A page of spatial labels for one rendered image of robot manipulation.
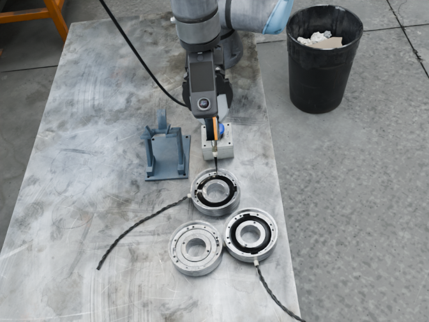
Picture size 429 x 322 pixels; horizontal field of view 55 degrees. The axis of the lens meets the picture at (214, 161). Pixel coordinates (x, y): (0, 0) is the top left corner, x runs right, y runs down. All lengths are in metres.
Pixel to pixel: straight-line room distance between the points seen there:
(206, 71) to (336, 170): 1.30
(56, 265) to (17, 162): 1.46
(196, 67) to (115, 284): 0.44
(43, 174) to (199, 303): 0.50
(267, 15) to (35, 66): 2.06
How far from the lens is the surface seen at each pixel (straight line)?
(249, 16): 1.04
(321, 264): 1.70
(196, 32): 0.69
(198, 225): 0.82
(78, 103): 1.19
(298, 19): 2.07
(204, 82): 0.71
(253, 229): 0.83
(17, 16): 2.87
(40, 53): 2.96
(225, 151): 0.93
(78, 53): 1.37
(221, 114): 0.82
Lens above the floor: 1.55
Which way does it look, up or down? 52 degrees down
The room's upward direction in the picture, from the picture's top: 10 degrees counter-clockwise
